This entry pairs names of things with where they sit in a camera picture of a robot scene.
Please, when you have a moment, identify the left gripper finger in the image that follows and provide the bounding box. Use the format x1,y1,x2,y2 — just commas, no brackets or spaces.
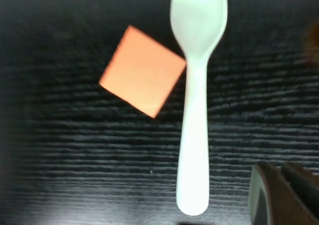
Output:
248,161,319,225

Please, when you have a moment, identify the pale green plastic spoon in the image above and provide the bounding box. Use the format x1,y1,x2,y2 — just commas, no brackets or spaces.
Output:
170,0,228,217

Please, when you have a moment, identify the yellow rubber duck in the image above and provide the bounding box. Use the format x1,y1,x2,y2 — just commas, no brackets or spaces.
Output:
303,19,319,62

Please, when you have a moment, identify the salmon orange foam cube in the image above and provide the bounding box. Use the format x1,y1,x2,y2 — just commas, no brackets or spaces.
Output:
99,24,187,119

